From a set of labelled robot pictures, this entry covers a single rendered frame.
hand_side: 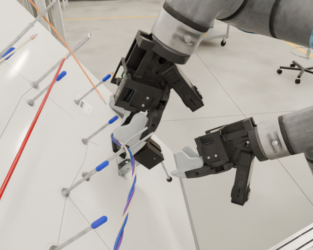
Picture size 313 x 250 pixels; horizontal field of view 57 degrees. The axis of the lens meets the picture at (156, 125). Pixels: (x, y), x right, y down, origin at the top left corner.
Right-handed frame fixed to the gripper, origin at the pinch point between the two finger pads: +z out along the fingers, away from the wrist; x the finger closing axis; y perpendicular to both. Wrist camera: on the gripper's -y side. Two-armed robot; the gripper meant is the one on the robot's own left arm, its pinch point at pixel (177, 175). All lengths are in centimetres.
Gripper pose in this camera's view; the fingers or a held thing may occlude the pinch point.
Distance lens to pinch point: 66.5
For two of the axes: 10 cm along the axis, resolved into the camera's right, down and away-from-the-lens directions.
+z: -8.1, 3.1, 5.1
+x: -4.7, 2.0, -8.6
